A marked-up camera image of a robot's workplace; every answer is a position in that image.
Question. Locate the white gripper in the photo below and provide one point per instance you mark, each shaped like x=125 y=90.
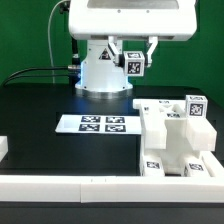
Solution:
x=166 y=20

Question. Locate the small white tag cube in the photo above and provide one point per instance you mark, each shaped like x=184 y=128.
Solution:
x=196 y=106

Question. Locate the white chair seat block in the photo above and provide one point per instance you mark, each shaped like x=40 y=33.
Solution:
x=164 y=135

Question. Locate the white chair back piece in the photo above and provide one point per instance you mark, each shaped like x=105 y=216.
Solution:
x=199 y=132

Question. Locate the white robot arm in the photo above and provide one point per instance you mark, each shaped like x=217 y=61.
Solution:
x=100 y=77

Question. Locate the white tag sheet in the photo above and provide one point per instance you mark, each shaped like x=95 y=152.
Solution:
x=99 y=124

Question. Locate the white block left edge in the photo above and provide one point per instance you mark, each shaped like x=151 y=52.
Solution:
x=3 y=147

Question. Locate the white right fence rail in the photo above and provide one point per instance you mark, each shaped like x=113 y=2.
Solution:
x=212 y=164

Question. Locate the white fence rail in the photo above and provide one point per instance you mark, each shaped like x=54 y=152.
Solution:
x=212 y=164
x=24 y=188

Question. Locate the white front fence rail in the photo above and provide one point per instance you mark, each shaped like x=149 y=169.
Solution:
x=24 y=188

